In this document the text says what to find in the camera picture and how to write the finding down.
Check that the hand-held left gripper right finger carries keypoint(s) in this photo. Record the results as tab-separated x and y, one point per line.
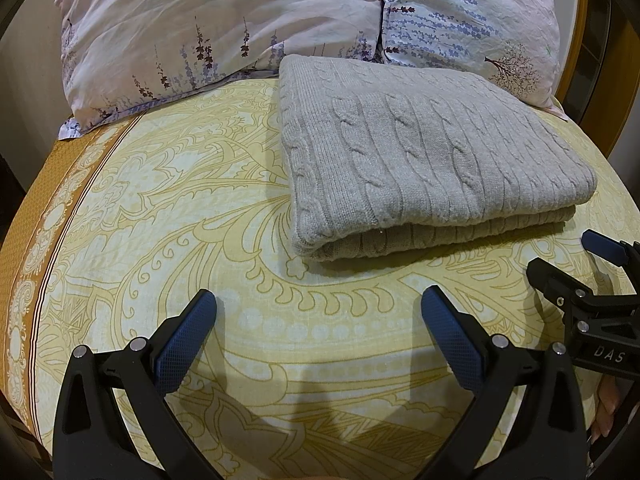
452	327

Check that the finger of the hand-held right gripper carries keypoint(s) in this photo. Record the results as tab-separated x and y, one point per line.
555	280
602	246

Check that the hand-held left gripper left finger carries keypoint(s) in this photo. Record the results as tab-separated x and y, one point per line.
177	340

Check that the person's right hand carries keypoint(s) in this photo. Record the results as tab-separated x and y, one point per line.
607	402

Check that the yellow patterned bed sheet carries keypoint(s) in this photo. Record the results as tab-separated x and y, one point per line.
340	320

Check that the floral print pillow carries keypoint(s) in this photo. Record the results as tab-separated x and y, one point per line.
225	25

